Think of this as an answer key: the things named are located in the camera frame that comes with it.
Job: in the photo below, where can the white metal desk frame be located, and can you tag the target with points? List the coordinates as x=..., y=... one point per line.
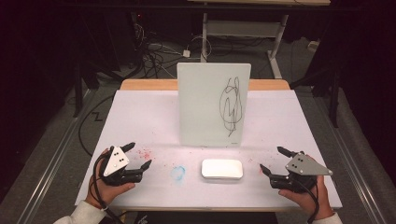
x=243, y=28

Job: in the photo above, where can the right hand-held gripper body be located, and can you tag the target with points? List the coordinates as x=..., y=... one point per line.
x=303, y=166

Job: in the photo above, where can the metal floor rail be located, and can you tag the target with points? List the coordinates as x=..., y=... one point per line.
x=351, y=161
x=53, y=168

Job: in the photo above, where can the white power adapter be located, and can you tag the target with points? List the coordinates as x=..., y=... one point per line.
x=186, y=53

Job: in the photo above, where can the black stand leg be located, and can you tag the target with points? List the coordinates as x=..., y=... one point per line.
x=77, y=93
x=334, y=99

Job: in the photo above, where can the person's left hand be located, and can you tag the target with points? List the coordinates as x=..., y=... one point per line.
x=107, y=193

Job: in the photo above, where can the whiteboard with black scribble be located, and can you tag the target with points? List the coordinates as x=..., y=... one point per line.
x=202, y=109

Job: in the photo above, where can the person's right hand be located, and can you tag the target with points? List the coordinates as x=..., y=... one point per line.
x=306, y=202

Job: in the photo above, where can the white whiteboard eraser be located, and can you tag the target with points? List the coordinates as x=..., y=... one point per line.
x=222, y=168

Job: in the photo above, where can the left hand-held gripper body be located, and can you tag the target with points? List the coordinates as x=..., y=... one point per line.
x=115, y=161

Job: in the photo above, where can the small white floor box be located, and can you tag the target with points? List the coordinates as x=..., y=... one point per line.
x=313, y=45

